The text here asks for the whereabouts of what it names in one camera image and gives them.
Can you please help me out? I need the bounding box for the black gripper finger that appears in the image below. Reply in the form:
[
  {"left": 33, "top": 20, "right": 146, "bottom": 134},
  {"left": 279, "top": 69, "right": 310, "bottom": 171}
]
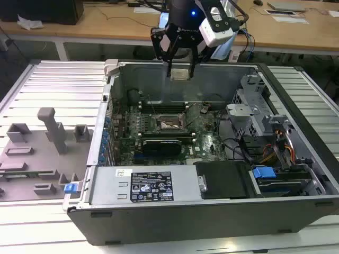
[
  {"left": 150, "top": 24, "right": 174, "bottom": 78},
  {"left": 189, "top": 39, "right": 212, "bottom": 80}
]

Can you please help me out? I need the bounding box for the wire locking lever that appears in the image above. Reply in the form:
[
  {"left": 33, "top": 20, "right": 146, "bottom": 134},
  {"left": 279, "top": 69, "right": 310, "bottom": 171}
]
[{"left": 147, "top": 95, "right": 157, "bottom": 115}]

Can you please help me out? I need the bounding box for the metal socket cover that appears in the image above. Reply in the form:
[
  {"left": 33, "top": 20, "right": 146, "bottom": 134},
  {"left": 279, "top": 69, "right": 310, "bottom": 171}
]
[{"left": 182, "top": 105, "right": 202, "bottom": 127}]

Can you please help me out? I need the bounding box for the black RAM slot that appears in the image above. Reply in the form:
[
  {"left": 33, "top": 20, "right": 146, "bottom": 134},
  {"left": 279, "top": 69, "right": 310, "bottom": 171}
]
[
  {"left": 139, "top": 101, "right": 189, "bottom": 105},
  {"left": 139, "top": 106, "right": 189, "bottom": 110},
  {"left": 139, "top": 108, "right": 189, "bottom": 112},
  {"left": 139, "top": 137, "right": 197, "bottom": 140},
  {"left": 139, "top": 132, "right": 197, "bottom": 135},
  {"left": 139, "top": 134, "right": 197, "bottom": 138},
  {"left": 139, "top": 103, "right": 189, "bottom": 107},
  {"left": 139, "top": 129, "right": 197, "bottom": 133}
]

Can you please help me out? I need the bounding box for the CPU socket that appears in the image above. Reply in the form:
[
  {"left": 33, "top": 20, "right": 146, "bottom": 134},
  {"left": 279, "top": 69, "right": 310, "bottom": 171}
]
[{"left": 156, "top": 113, "right": 186, "bottom": 132}]

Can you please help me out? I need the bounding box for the white paper sheet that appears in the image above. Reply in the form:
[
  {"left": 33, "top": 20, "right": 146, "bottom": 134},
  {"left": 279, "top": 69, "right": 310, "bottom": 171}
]
[
  {"left": 133, "top": 6, "right": 162, "bottom": 14},
  {"left": 272, "top": 15, "right": 309, "bottom": 24}
]

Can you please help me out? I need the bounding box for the metal drive cage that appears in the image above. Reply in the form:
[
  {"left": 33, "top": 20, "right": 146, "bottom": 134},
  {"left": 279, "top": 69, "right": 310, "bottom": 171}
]
[{"left": 226, "top": 74, "right": 295, "bottom": 138}]

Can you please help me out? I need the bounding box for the wooden desk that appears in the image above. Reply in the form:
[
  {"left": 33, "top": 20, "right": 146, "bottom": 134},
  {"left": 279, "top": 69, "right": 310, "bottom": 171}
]
[{"left": 0, "top": 0, "right": 339, "bottom": 56}]

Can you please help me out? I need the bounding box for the green motherboard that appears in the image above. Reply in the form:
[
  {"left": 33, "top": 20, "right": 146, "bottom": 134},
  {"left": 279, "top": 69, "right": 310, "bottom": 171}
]
[{"left": 112, "top": 102, "right": 231, "bottom": 166}]

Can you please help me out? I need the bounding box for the black graphics card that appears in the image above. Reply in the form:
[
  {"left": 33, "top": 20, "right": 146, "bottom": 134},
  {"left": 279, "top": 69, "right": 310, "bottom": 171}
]
[{"left": 142, "top": 139, "right": 183, "bottom": 161}]

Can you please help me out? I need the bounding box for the grey laptop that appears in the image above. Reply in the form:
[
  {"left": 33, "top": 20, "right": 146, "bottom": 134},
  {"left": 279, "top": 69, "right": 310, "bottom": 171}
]
[{"left": 267, "top": 1, "right": 308, "bottom": 13}]

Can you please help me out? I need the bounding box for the black plastic shroud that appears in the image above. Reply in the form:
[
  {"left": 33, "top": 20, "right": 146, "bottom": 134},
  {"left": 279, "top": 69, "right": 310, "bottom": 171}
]
[{"left": 194, "top": 161, "right": 263, "bottom": 201}]

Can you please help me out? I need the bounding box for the blue disk carrier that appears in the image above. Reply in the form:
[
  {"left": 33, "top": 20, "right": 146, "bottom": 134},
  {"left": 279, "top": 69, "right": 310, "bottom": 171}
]
[{"left": 253, "top": 167, "right": 276, "bottom": 183}]

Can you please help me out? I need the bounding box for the grey power supply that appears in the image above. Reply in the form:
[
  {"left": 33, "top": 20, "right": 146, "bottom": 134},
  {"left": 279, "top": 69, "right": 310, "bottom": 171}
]
[{"left": 88, "top": 166, "right": 202, "bottom": 206}]

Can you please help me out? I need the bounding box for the black computer tower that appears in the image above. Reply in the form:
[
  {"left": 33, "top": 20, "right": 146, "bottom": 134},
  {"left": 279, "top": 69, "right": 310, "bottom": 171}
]
[{"left": 0, "top": 0, "right": 84, "bottom": 26}]

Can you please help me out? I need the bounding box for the crumpled white paper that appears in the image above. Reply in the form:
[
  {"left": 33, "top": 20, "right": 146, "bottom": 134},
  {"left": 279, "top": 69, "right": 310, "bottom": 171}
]
[{"left": 17, "top": 14, "right": 44, "bottom": 30}]

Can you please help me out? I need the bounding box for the black PC case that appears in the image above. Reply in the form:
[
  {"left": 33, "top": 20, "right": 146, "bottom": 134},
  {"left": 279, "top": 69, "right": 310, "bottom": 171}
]
[{"left": 63, "top": 59, "right": 339, "bottom": 246}]

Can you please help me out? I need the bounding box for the blue plastic clip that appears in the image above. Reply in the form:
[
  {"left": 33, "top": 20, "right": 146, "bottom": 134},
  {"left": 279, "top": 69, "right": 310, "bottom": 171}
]
[{"left": 64, "top": 183, "right": 82, "bottom": 195}]

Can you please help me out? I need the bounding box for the grey parts rack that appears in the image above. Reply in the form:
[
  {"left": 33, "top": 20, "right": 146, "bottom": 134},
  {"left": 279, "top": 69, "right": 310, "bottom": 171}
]
[{"left": 0, "top": 107, "right": 93, "bottom": 203}]

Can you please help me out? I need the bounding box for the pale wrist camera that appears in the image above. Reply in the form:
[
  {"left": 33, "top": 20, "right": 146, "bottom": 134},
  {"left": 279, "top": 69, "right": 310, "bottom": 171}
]
[{"left": 158, "top": 12, "right": 170, "bottom": 29}]

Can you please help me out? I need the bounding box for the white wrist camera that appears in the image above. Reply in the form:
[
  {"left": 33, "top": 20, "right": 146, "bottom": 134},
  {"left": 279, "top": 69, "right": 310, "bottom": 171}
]
[{"left": 199, "top": 6, "right": 235, "bottom": 48}]

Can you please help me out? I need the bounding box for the black cable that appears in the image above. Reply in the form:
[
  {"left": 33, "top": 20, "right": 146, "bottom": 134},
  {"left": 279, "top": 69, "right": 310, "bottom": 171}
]
[{"left": 227, "top": 0, "right": 249, "bottom": 35}]

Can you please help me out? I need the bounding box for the blue cable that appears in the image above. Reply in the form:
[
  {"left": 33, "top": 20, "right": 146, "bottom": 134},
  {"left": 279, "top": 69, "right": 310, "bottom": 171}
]
[{"left": 245, "top": 29, "right": 256, "bottom": 53}]

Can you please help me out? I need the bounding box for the yellow wire bundle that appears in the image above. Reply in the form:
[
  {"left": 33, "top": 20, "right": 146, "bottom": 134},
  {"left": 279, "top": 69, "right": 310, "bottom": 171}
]
[{"left": 261, "top": 150, "right": 276, "bottom": 164}]

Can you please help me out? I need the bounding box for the red orange wire bundle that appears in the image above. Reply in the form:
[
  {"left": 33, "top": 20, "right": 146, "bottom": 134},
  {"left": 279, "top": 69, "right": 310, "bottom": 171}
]
[{"left": 280, "top": 137, "right": 296, "bottom": 162}]

